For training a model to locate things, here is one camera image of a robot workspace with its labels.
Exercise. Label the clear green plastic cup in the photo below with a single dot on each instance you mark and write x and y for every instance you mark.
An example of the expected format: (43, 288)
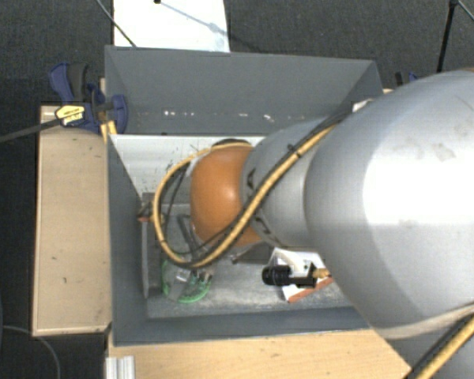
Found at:
(166, 287)

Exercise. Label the pale wood board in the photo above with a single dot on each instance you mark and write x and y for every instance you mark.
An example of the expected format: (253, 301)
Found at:
(71, 231)

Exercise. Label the red-brown flat block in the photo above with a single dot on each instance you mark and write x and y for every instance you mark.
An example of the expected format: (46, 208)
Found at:
(318, 285)

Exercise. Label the grey metal bin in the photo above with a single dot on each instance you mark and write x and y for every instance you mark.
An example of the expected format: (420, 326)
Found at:
(229, 89)

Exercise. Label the black cylinder on white bracket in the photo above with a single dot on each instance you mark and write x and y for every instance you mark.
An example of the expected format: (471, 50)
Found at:
(276, 275)

